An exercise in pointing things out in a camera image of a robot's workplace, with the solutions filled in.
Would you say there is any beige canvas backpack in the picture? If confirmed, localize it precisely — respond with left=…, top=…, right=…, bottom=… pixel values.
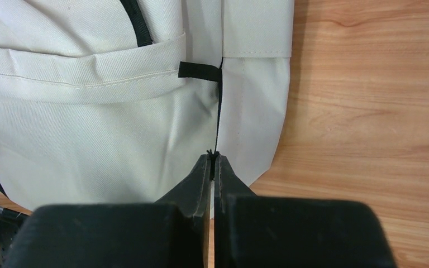
left=0, top=1, right=294, bottom=210

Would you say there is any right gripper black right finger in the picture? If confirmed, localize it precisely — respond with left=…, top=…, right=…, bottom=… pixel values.
left=213, top=155, right=397, bottom=267

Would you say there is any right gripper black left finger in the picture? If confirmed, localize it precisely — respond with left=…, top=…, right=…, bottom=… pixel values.
left=4, top=154, right=212, bottom=267

